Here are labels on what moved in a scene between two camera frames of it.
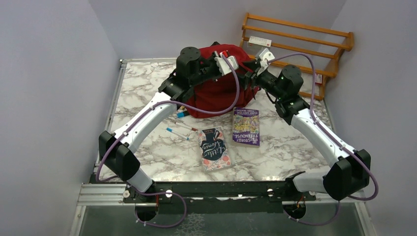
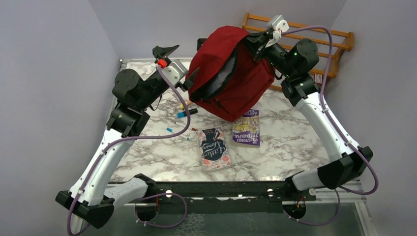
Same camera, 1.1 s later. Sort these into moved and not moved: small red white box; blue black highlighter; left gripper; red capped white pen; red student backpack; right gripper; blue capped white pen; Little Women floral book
Moved: red student backpack; left gripper; right gripper
Not moved: red capped white pen; blue capped white pen; small red white box; blue black highlighter; Little Women floral book
